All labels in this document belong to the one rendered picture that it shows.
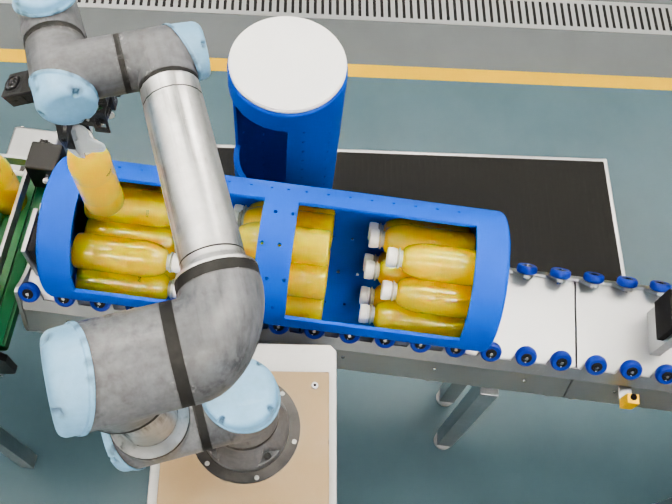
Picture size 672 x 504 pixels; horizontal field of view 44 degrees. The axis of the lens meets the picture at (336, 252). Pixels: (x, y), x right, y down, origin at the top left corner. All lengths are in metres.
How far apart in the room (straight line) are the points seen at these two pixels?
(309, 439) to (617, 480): 1.55
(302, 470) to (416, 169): 1.64
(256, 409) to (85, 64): 0.55
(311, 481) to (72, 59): 0.80
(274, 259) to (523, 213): 1.52
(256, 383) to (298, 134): 0.86
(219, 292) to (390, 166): 2.06
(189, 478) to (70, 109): 0.68
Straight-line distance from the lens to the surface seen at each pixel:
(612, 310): 1.95
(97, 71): 1.07
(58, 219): 1.60
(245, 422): 1.25
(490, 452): 2.75
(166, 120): 1.00
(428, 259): 1.58
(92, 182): 1.45
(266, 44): 2.02
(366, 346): 1.78
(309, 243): 1.57
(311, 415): 1.49
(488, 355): 1.79
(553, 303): 1.91
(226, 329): 0.86
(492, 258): 1.57
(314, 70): 1.98
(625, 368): 1.86
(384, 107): 3.21
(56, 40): 1.09
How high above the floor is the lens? 2.61
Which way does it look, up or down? 65 degrees down
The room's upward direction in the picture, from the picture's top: 10 degrees clockwise
